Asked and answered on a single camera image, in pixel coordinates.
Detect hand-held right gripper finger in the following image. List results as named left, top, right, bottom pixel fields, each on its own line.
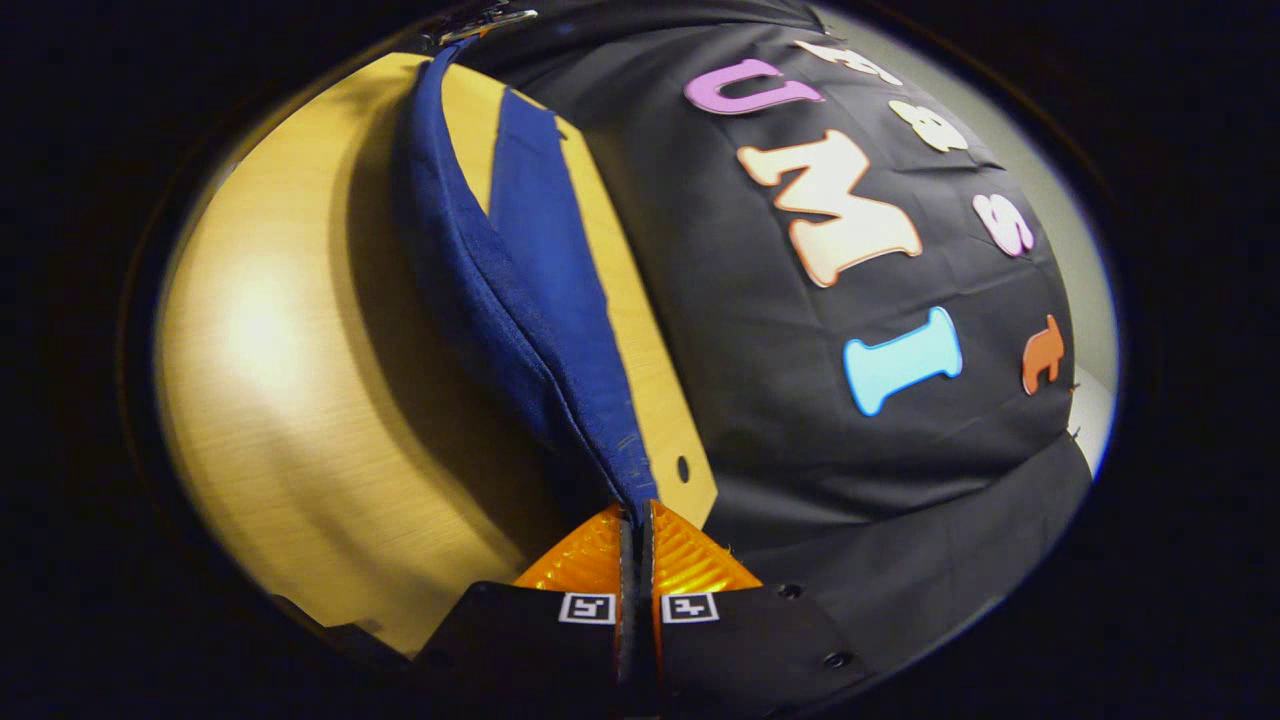
left=413, top=503, right=640, bottom=708
left=639, top=499, right=873, bottom=715

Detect blue denim jeans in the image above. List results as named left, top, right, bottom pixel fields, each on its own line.
left=393, top=40, right=663, bottom=523

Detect black backdrop cloth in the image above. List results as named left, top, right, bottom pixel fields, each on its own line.
left=465, top=0, right=1096, bottom=691

